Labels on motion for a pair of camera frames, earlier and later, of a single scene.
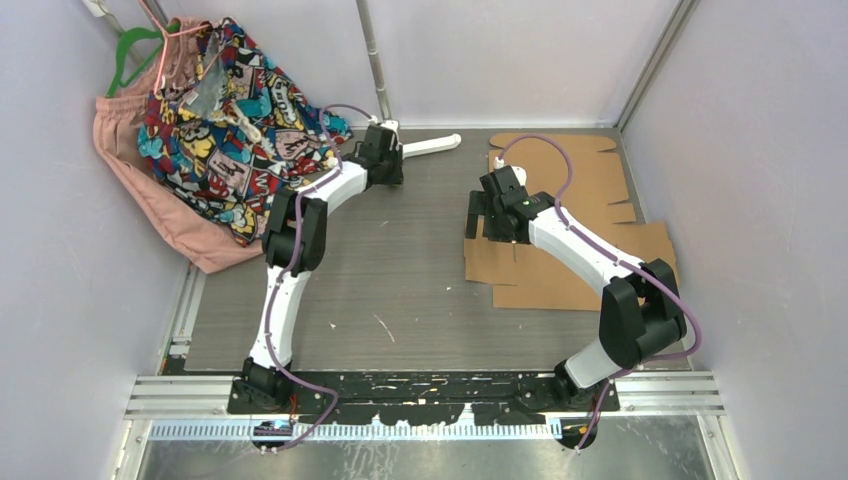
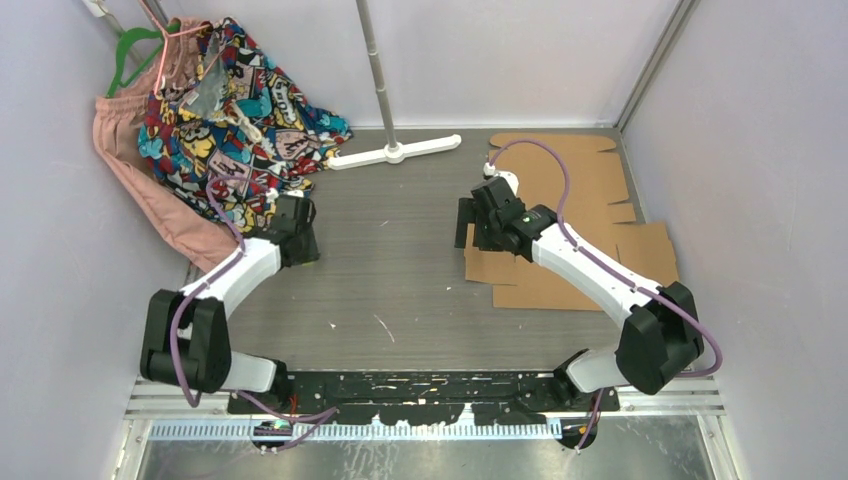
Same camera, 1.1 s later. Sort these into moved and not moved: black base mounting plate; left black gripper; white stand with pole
Moved: left black gripper
Not moved: white stand with pole; black base mounting plate
